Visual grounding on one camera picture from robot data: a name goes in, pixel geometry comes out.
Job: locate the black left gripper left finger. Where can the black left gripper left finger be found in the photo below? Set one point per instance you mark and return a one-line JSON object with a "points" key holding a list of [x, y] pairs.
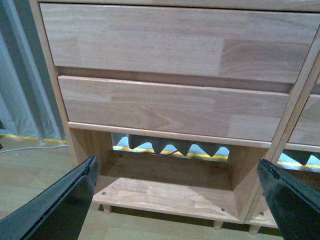
{"points": [[57, 213]]}

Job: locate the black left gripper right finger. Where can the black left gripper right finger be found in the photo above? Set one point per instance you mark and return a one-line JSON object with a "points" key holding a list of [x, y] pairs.
{"points": [[294, 205]]}

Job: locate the left wooden shelf cabinet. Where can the left wooden shelf cabinet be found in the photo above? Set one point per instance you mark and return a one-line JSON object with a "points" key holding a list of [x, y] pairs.
{"points": [[185, 175]]}

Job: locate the lower right wooden drawer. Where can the lower right wooden drawer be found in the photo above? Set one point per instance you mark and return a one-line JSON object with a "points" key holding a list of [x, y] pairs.
{"points": [[307, 129]]}

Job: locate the wooden drawer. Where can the wooden drawer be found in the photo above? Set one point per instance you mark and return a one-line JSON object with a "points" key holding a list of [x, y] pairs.
{"points": [[307, 129], [193, 110], [235, 44]]}

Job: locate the lower left wooden drawer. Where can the lower left wooden drawer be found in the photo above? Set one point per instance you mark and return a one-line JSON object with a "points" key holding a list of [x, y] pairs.
{"points": [[193, 110]]}

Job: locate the upper left wooden drawer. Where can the upper left wooden drawer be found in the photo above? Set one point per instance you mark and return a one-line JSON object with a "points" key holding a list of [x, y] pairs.
{"points": [[235, 44]]}

